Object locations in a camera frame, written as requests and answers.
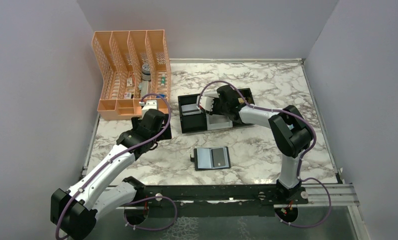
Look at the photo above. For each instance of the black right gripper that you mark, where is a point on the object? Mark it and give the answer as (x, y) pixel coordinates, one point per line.
(215, 101)

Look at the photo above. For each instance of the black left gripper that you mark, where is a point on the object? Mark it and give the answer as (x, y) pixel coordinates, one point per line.
(136, 121)

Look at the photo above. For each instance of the black leather card holder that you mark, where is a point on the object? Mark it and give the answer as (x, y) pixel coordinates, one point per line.
(210, 158)

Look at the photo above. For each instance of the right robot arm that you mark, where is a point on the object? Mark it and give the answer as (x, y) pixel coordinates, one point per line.
(291, 134)

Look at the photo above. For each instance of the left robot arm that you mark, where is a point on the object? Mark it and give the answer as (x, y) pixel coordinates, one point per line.
(76, 210)

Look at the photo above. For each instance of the white middle card bin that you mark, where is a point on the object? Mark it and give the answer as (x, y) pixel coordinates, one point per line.
(218, 122)

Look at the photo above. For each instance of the black left card bin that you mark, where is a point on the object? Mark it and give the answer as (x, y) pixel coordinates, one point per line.
(191, 123)

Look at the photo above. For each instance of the silver card in left bin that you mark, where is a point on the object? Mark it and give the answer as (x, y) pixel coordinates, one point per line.
(190, 109)

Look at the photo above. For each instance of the red white small box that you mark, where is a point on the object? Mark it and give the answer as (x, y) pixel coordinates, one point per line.
(127, 95)

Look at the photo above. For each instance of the grey flat box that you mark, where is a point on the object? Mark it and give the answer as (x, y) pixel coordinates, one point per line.
(144, 87)

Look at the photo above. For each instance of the green white small tube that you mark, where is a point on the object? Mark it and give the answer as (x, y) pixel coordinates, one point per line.
(163, 81)

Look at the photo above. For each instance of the peach plastic file organizer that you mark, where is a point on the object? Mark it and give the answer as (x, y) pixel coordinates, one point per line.
(120, 56)

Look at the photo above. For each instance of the black mounting rail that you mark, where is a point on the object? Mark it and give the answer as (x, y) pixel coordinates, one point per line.
(224, 200)

